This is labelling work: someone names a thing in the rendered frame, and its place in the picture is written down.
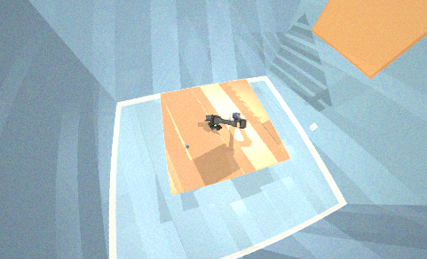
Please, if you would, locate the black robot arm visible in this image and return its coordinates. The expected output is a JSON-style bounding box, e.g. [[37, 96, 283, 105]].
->
[[206, 112, 248, 129]]

